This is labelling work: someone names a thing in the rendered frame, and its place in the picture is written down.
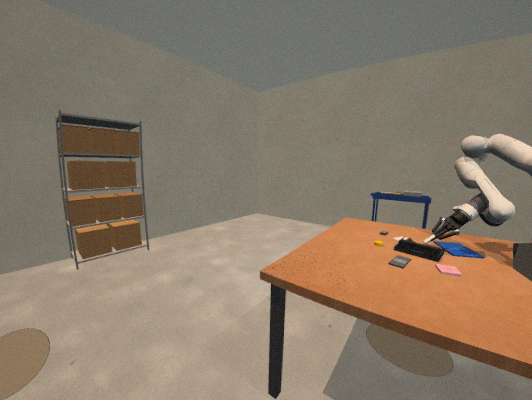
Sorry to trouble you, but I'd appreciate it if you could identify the black desk phone body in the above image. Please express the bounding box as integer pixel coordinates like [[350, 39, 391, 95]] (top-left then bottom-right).
[[394, 237, 444, 262]]

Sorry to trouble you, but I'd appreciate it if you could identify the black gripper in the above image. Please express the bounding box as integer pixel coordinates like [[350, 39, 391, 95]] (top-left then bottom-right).
[[423, 210, 469, 244]]

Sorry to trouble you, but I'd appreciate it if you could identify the pink sticky note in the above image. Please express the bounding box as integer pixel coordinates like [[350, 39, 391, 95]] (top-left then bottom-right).
[[435, 264, 462, 277]]

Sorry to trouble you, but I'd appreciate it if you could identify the blue flat rectangular pad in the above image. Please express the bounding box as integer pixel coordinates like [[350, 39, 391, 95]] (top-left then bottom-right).
[[433, 241, 484, 258]]

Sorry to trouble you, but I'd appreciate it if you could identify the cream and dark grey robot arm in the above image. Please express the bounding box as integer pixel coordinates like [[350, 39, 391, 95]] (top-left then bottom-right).
[[453, 134, 532, 226]]

